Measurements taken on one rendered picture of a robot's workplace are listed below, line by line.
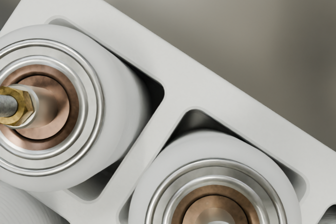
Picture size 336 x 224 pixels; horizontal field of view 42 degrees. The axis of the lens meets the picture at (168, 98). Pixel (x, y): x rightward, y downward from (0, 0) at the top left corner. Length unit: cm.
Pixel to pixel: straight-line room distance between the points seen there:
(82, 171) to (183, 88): 10
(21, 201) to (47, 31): 13
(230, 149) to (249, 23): 28
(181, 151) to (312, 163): 11
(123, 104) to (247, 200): 8
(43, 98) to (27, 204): 12
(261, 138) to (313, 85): 20
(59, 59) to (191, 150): 9
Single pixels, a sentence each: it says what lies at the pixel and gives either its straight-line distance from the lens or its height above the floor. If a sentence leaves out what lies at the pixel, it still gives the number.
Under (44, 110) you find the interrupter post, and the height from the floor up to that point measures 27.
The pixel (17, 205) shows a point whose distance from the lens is 32.
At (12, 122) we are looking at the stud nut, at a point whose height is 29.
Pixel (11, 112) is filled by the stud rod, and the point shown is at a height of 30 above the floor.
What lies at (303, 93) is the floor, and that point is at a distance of 50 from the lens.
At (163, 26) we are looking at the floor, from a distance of 50.
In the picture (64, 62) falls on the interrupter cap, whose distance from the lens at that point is 25.
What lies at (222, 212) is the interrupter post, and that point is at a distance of 24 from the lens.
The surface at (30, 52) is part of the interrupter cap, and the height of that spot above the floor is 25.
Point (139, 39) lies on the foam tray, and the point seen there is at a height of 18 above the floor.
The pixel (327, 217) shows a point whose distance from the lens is 37.
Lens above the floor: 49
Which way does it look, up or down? 86 degrees down
